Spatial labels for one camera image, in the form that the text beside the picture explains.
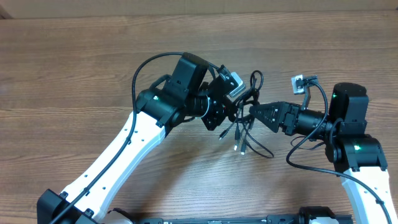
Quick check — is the black usb cable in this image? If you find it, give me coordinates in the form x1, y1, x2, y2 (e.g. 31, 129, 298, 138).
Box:
218, 70, 265, 156

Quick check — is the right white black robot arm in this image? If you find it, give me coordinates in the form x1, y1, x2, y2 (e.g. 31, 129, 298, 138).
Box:
249, 83, 397, 223

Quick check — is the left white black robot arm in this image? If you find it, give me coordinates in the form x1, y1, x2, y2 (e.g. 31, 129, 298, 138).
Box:
37, 52, 245, 224

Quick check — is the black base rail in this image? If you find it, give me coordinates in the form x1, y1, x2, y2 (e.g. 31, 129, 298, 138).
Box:
105, 205, 354, 224

